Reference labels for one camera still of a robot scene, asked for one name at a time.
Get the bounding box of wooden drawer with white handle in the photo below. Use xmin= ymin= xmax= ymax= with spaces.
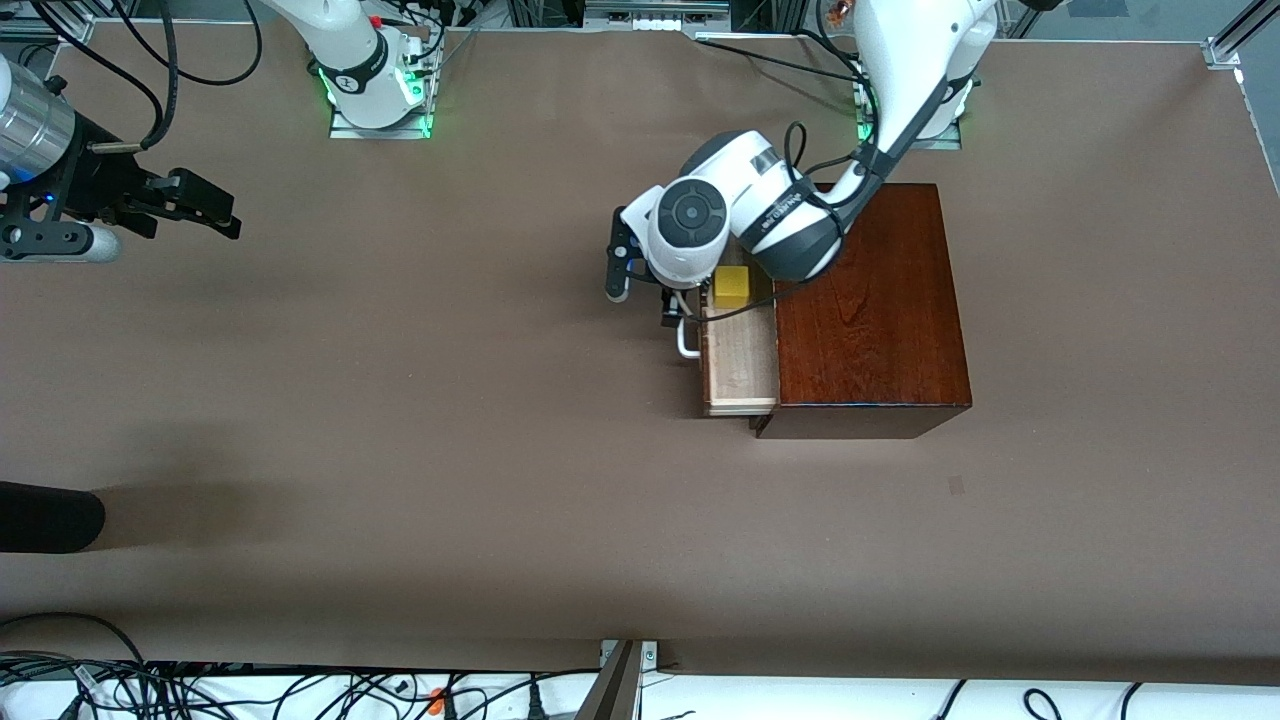
xmin=677 ymin=268 xmax=781 ymax=417

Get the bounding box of dark wooden cabinet box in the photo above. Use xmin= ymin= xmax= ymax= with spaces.
xmin=752 ymin=182 xmax=974 ymax=441

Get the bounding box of white power strip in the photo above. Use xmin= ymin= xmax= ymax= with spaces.
xmin=583 ymin=0 xmax=733 ymax=33

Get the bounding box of black cylinder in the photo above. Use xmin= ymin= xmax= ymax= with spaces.
xmin=0 ymin=480 xmax=107 ymax=554

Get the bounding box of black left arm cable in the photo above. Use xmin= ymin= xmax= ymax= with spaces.
xmin=685 ymin=120 xmax=881 ymax=323

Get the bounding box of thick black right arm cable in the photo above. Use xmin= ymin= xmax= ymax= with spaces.
xmin=100 ymin=0 xmax=179 ymax=151

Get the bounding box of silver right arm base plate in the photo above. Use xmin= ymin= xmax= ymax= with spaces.
xmin=329 ymin=40 xmax=434 ymax=141

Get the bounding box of long aluminium frame profile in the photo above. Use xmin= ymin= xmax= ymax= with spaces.
xmin=0 ymin=14 xmax=97 ymax=43

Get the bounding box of black cable on table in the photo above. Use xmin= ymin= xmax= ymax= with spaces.
xmin=690 ymin=28 xmax=866 ymax=86

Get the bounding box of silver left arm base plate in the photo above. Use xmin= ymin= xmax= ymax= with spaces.
xmin=857 ymin=50 xmax=964 ymax=151

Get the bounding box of silver bracket with dark post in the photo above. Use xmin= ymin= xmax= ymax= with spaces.
xmin=575 ymin=640 xmax=659 ymax=720

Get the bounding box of large black cable loop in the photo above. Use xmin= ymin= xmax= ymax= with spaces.
xmin=0 ymin=612 xmax=151 ymax=701

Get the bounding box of aluminium frame profile with bracket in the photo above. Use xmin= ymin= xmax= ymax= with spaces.
xmin=1203 ymin=0 xmax=1280 ymax=71

